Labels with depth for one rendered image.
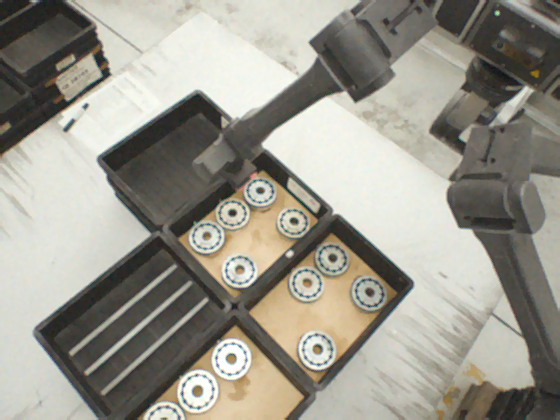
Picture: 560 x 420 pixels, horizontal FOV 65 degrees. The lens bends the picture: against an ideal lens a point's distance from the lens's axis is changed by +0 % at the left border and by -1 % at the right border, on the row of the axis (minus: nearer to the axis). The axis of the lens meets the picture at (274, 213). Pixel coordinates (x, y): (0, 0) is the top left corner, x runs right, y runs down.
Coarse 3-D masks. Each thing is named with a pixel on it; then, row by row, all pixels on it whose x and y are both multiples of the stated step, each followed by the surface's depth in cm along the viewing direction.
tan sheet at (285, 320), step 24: (336, 240) 136; (312, 264) 132; (360, 264) 133; (336, 288) 129; (264, 312) 124; (288, 312) 125; (312, 312) 126; (336, 312) 126; (360, 312) 127; (288, 336) 122; (336, 336) 123; (336, 360) 121
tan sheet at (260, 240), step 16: (256, 176) 143; (240, 192) 140; (272, 208) 138; (304, 208) 139; (256, 224) 136; (272, 224) 136; (208, 240) 132; (240, 240) 133; (256, 240) 133; (272, 240) 134; (224, 256) 130; (256, 256) 131; (272, 256) 132; (240, 272) 129
